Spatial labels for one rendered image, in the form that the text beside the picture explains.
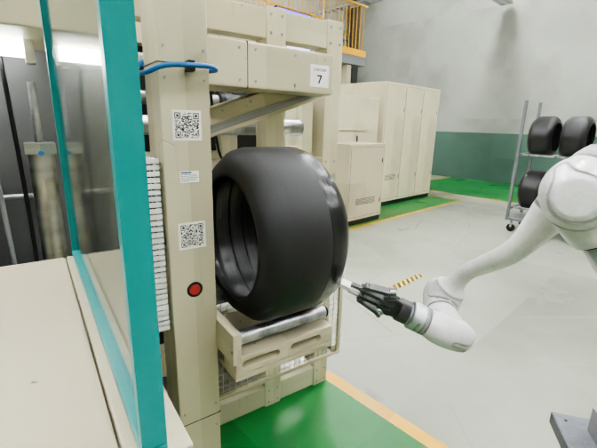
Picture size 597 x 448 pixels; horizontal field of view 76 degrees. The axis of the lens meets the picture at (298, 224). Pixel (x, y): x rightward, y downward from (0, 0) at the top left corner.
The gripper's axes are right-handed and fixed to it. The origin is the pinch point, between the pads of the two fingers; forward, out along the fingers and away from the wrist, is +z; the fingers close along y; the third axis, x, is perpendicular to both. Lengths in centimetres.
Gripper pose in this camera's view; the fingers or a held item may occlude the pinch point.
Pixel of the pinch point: (349, 286)
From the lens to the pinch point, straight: 123.6
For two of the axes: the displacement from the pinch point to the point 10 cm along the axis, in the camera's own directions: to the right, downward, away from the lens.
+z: -9.1, -4.1, 0.4
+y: -3.0, 7.3, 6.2
